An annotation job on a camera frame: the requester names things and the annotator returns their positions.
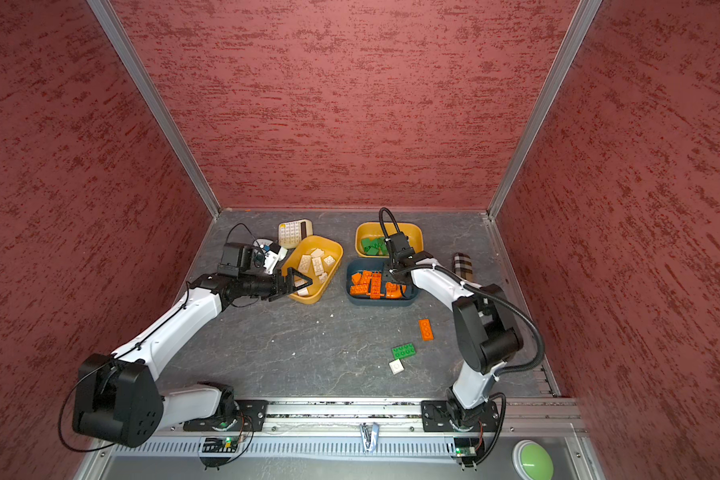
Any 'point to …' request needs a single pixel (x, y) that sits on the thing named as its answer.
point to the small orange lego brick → (356, 278)
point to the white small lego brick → (317, 253)
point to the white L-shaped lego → (323, 277)
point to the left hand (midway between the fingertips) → (301, 291)
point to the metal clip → (370, 434)
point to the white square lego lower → (396, 366)
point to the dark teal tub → (370, 283)
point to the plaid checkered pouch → (463, 266)
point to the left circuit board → (219, 445)
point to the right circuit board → (465, 446)
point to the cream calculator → (291, 233)
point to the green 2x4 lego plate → (381, 248)
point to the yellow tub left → (332, 247)
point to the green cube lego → (371, 250)
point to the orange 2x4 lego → (359, 290)
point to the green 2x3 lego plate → (400, 352)
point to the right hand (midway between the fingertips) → (393, 277)
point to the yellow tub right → (414, 231)
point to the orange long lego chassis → (376, 286)
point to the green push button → (532, 461)
